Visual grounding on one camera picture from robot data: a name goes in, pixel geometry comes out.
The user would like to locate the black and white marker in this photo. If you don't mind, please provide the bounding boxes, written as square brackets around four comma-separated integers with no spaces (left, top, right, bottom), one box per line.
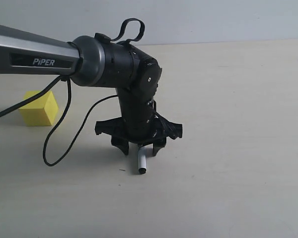
[138,147,147,175]

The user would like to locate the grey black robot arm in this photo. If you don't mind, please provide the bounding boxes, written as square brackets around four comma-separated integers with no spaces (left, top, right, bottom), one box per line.
[0,21,183,154]

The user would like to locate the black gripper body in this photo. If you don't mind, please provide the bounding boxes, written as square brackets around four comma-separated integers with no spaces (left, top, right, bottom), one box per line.
[95,88,183,144]

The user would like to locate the yellow cube block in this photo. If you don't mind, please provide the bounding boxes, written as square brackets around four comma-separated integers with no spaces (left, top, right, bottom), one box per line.
[18,91,59,126]

